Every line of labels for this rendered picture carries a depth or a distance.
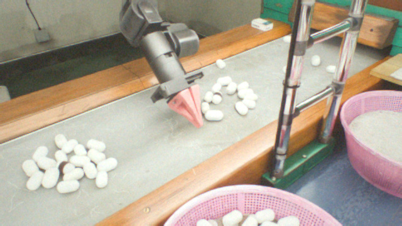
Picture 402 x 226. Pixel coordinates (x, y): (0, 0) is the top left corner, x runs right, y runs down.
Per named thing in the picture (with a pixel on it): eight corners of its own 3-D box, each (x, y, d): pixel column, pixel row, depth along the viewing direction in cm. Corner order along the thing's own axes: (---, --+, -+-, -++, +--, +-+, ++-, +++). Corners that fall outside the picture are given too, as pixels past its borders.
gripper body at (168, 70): (206, 76, 67) (188, 44, 68) (164, 93, 62) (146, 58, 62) (193, 90, 73) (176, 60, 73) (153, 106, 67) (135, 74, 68)
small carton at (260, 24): (250, 26, 111) (251, 20, 110) (258, 24, 113) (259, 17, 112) (265, 31, 107) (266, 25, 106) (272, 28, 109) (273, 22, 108)
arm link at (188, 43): (119, 27, 72) (135, 0, 66) (159, 22, 80) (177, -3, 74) (146, 75, 70) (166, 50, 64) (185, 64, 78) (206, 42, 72)
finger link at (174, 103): (227, 112, 66) (203, 71, 67) (198, 125, 62) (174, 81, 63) (210, 123, 71) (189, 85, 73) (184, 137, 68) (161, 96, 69)
